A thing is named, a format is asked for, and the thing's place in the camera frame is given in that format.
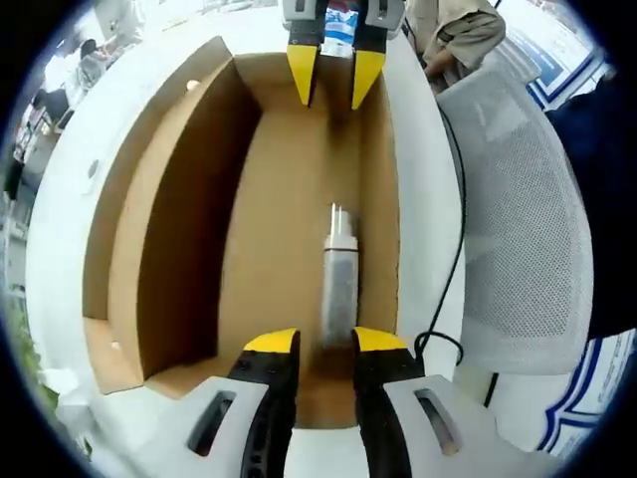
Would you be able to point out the blue wet wipes pack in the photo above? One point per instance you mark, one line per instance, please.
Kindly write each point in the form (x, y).
(341, 35)

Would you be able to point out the person's dark clothing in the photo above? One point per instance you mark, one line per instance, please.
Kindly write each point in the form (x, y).
(597, 199)

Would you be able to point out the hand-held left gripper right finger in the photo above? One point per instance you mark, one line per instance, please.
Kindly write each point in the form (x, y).
(388, 408)

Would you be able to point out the brown cardboard shoe box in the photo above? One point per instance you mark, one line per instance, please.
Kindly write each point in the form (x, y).
(283, 199)

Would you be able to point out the white spray bottle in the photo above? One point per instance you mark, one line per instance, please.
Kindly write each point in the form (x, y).
(341, 289)

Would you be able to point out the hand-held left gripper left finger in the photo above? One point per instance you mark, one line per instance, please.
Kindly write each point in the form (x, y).
(264, 408)

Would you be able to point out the grey mesh office chair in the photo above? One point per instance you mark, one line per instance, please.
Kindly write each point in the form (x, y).
(522, 224)

